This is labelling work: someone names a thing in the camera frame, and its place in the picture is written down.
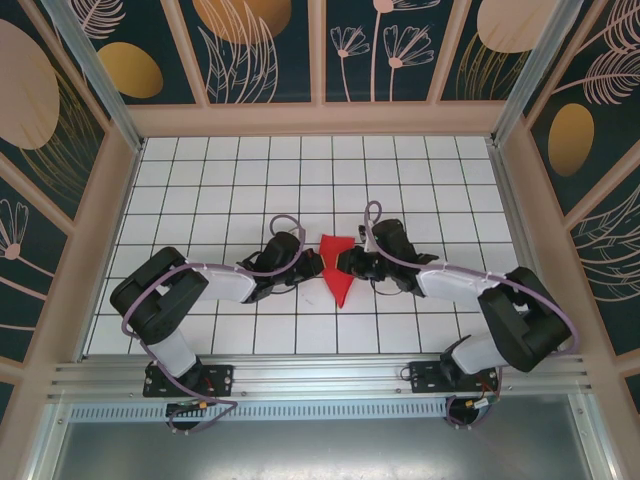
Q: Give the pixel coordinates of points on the small circuit board with connector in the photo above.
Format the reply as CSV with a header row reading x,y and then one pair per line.
x,y
187,406

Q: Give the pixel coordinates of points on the grey metal plate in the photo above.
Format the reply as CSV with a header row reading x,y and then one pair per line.
x,y
320,450

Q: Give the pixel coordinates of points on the long aluminium mounting rail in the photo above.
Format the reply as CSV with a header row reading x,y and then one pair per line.
x,y
320,372

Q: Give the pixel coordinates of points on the wall panel with peach circle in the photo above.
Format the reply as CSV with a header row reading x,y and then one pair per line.
x,y
500,30

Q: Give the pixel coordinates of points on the wall panel with single flower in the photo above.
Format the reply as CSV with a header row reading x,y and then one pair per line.
x,y
25,260

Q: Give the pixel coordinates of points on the wall panel with flower outlines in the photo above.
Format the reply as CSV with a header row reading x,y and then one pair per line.
x,y
400,50

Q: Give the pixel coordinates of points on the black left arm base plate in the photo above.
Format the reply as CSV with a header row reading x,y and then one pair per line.
x,y
220,377

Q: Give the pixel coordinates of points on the red paper sheet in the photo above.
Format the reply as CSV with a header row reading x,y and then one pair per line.
x,y
336,260

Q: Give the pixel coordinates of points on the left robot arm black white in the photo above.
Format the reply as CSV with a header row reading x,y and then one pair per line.
x,y
155,300

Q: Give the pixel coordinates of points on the wall panel with fern outlines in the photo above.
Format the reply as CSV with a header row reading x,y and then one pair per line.
x,y
610,260

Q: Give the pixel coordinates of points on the wall panel with leaf outlines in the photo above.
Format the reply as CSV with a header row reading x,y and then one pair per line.
x,y
240,50

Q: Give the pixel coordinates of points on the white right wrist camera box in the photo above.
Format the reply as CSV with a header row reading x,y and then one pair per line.
x,y
365,239

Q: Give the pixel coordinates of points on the aluminium side rail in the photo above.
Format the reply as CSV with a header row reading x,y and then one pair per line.
x,y
520,240

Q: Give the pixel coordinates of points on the wall panel with yellow oval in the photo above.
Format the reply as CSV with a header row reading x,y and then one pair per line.
x,y
130,70

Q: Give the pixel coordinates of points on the wall panel with gold lines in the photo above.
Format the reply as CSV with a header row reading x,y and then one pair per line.
x,y
30,100

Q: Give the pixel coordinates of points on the wall panel with gold oval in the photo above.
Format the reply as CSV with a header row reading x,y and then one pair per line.
x,y
570,140

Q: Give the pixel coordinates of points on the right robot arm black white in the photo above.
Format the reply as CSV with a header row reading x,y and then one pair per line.
x,y
525,320

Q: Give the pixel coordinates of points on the aluminium corner post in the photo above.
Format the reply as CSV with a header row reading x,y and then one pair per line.
x,y
530,65
95,65

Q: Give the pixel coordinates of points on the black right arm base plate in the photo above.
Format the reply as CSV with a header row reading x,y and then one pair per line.
x,y
425,375

